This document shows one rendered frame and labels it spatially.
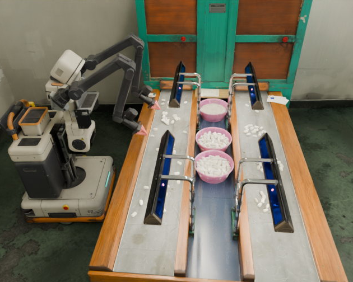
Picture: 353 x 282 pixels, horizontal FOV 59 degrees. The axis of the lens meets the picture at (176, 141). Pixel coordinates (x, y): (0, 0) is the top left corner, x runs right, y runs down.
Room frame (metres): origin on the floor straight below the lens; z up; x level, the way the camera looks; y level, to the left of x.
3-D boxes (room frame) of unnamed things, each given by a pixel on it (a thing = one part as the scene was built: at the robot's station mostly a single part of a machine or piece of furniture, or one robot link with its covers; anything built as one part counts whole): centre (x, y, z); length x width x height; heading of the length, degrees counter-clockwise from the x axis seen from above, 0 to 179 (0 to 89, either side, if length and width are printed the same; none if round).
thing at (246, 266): (1.64, -0.42, 0.71); 1.81 x 0.05 x 0.11; 174
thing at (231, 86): (2.07, -0.50, 0.90); 0.20 x 0.19 x 0.45; 174
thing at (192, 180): (1.15, 0.00, 0.90); 0.20 x 0.19 x 0.45; 174
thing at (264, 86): (2.49, -0.69, 0.83); 0.30 x 0.06 x 0.07; 84
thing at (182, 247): (1.68, -0.09, 0.71); 1.81 x 0.05 x 0.11; 174
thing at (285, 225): (1.10, -0.47, 1.08); 0.62 x 0.08 x 0.07; 174
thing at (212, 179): (1.55, -0.24, 0.72); 0.27 x 0.27 x 0.10
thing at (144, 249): (1.70, 0.08, 0.73); 1.81 x 0.30 x 0.02; 174
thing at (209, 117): (2.26, -0.32, 0.72); 0.27 x 0.27 x 0.10
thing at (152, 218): (1.16, 0.08, 1.08); 0.62 x 0.08 x 0.07; 174
